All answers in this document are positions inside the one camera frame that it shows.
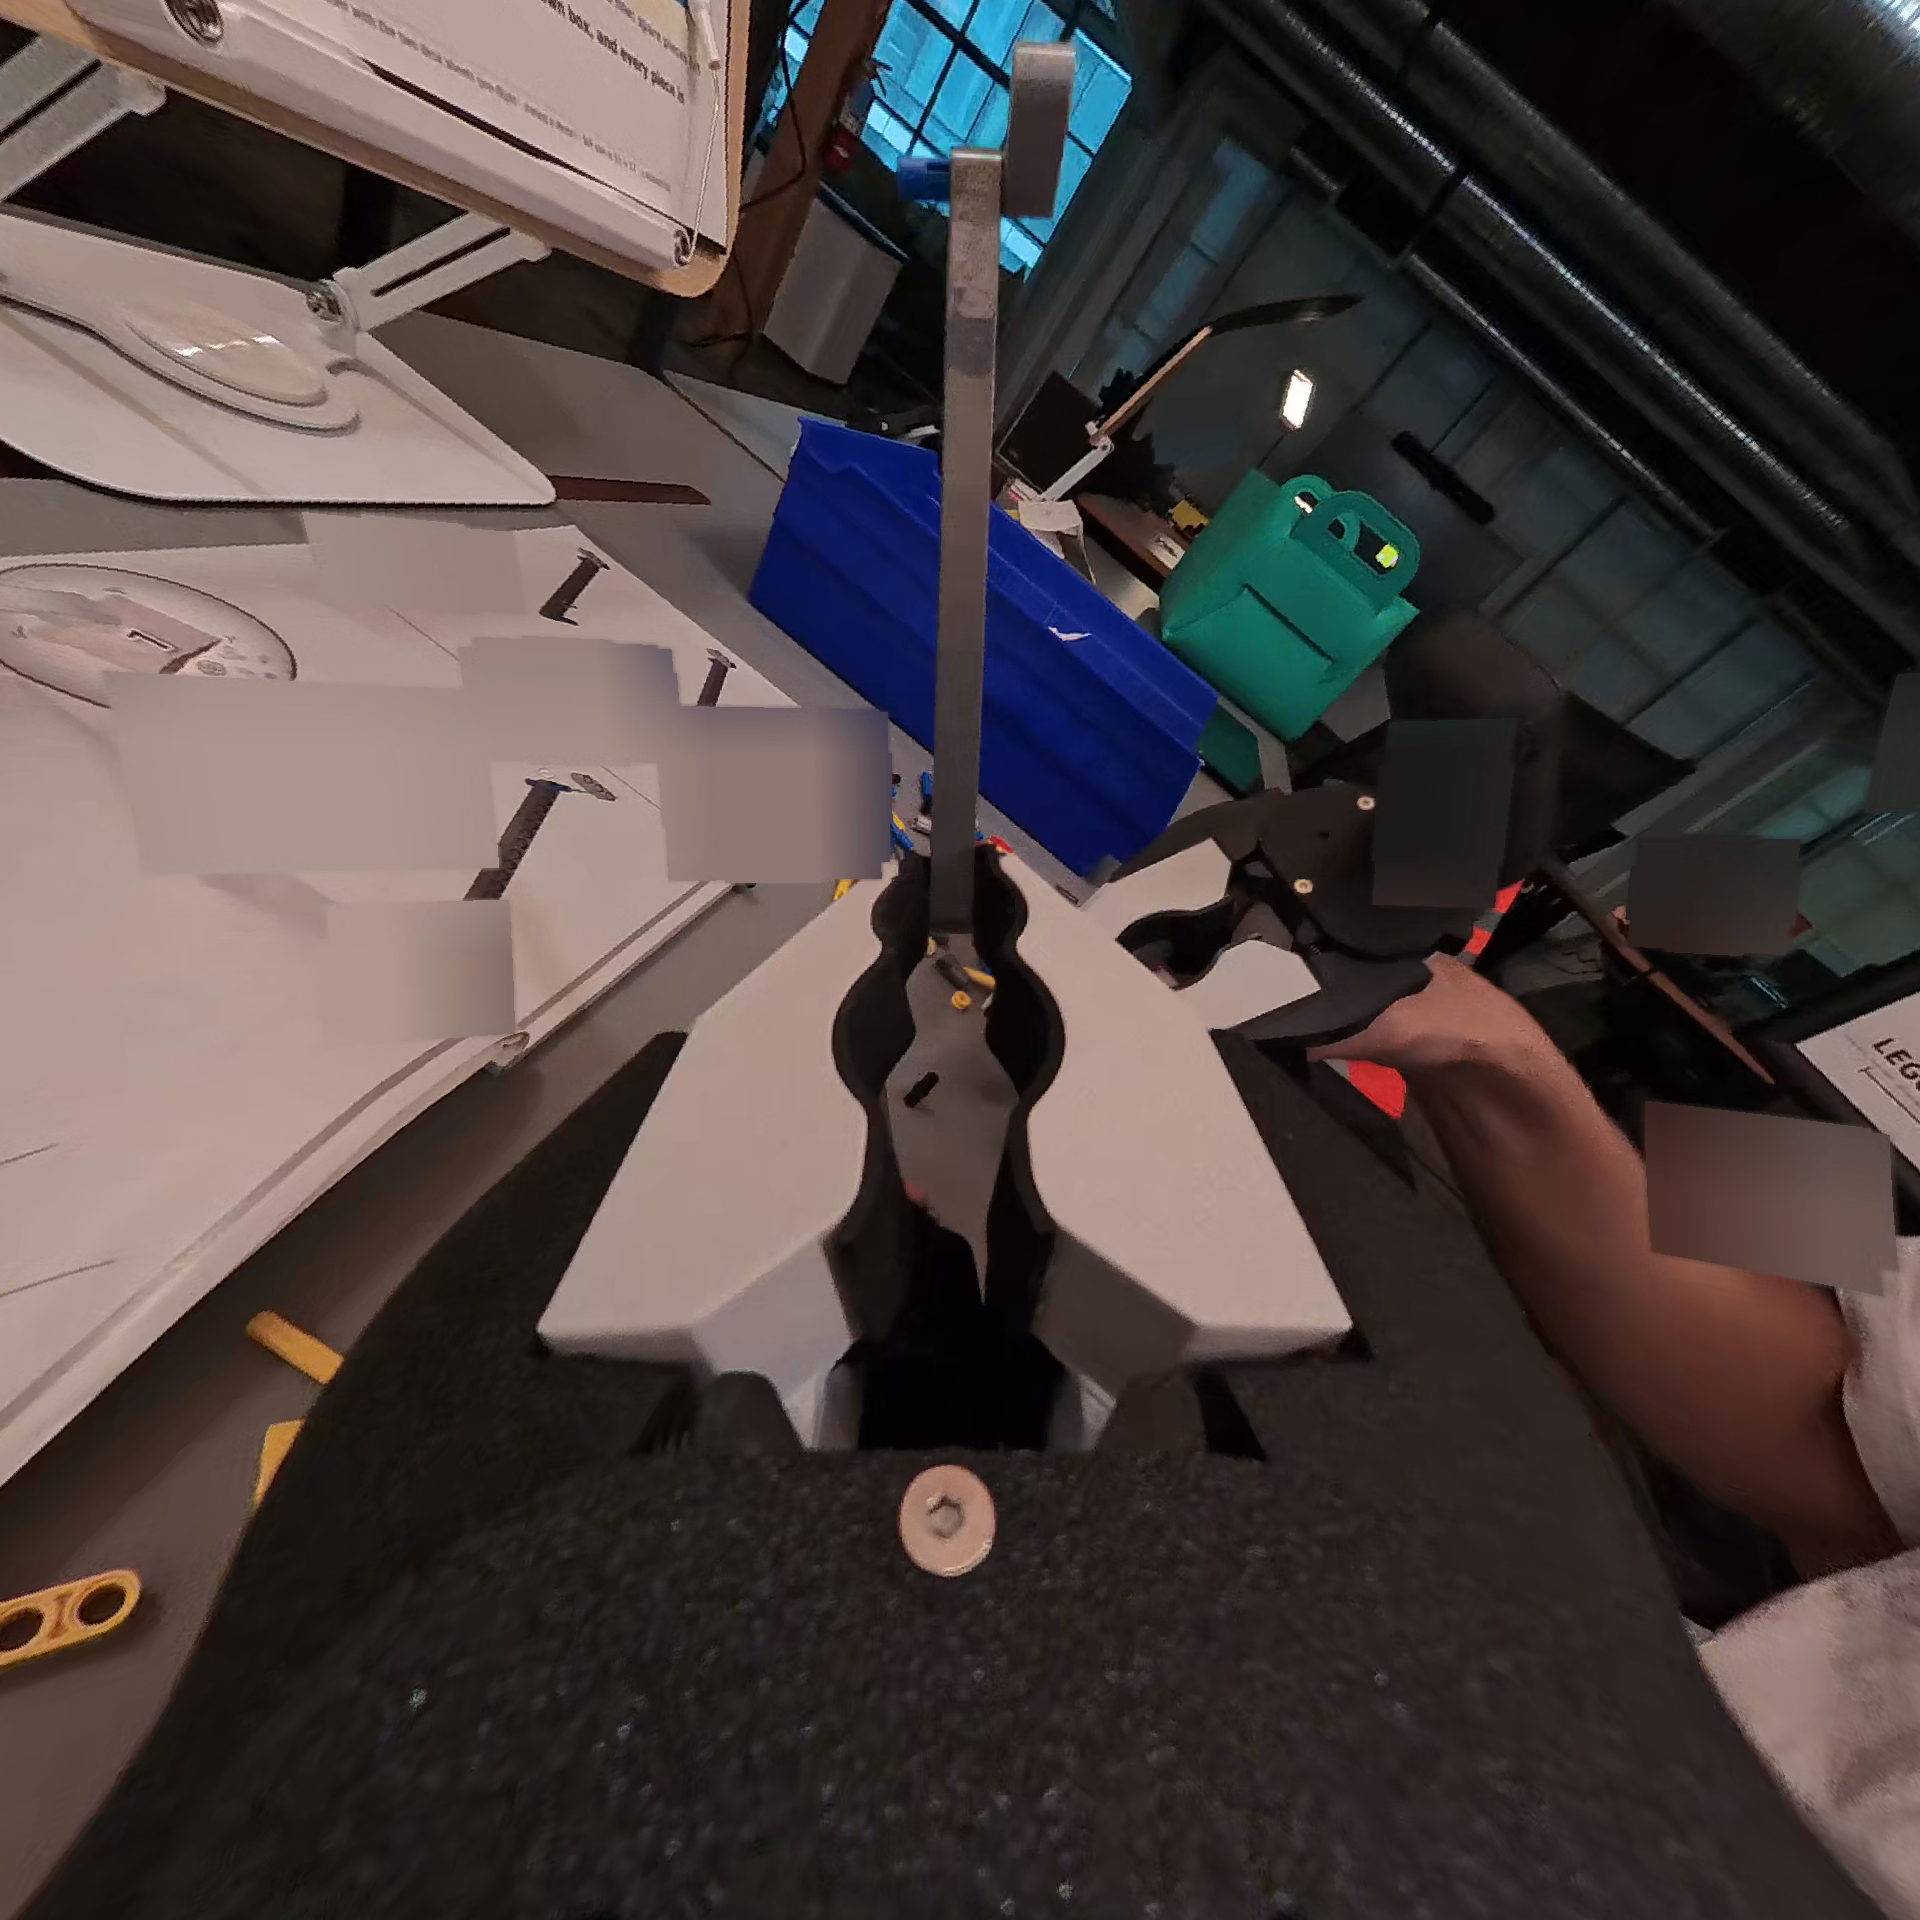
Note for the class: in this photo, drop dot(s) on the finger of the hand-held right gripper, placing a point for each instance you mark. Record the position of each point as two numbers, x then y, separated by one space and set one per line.
1172 884
1253 989

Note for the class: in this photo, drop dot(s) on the red textured pad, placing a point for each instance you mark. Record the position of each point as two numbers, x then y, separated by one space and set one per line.
1376 1089

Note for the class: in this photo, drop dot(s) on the black mesh office chair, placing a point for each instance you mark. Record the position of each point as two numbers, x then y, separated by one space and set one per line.
1478 667

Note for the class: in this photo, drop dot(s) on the pile of small lego pieces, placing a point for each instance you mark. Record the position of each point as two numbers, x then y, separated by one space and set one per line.
960 973

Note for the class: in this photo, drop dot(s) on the blue plastic bin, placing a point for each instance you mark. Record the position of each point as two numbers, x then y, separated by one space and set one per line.
1049 675

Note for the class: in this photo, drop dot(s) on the wooden post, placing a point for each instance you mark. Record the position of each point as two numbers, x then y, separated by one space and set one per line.
804 148

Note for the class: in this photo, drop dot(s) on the lego instruction booklet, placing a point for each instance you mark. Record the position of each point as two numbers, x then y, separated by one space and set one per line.
150 1124

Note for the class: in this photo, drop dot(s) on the pile of yellow lego pieces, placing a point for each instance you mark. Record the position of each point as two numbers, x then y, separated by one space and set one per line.
293 1341

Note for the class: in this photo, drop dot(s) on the wall light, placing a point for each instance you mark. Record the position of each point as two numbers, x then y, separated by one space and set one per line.
1296 398

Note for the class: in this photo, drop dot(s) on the person's white shirt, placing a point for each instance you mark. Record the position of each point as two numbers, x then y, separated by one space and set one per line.
1830 1723

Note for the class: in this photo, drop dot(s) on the person's right forearm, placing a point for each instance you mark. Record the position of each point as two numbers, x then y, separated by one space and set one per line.
1622 1275

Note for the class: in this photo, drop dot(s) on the black tablet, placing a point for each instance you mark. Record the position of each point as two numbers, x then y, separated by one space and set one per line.
1245 749

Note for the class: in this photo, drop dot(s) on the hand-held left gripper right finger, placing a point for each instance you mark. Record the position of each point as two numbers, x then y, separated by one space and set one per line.
1184 1184

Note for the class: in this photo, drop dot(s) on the teal felt bag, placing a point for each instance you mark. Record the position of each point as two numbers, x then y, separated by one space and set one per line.
1276 616

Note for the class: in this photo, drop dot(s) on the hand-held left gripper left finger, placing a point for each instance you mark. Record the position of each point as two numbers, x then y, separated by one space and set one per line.
704 1184

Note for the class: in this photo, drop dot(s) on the white cabinet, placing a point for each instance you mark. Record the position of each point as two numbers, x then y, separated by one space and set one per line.
833 293

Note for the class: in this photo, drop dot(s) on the light grey lego connector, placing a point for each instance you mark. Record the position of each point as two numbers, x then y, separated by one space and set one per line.
1040 134

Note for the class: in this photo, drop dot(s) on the long grey lego beam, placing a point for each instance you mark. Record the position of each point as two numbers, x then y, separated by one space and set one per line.
968 598

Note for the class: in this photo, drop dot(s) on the printed instruction sheet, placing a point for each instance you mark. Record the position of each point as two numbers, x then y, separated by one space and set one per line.
494 90

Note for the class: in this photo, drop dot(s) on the silver air duct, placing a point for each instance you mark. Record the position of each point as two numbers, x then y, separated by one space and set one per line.
1651 224

